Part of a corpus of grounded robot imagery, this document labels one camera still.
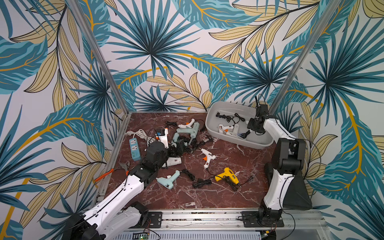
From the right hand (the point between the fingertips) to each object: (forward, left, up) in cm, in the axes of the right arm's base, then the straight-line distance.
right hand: (253, 126), depth 100 cm
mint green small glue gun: (-33, +56, -8) cm, 65 cm away
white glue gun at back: (+7, +43, -7) cm, 44 cm away
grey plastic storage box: (+20, +10, -7) cm, 23 cm away
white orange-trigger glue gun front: (+3, +17, -7) cm, 19 cm away
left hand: (-20, +50, +12) cm, 55 cm away
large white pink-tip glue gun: (-21, +53, -5) cm, 58 cm away
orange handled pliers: (-27, +93, -9) cm, 97 cm away
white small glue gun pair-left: (-18, +31, -9) cm, 37 cm away
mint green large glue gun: (-1, +41, -3) cm, 41 cm away
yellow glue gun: (-29, +20, -8) cm, 36 cm away
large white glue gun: (+3, +10, -7) cm, 12 cm away
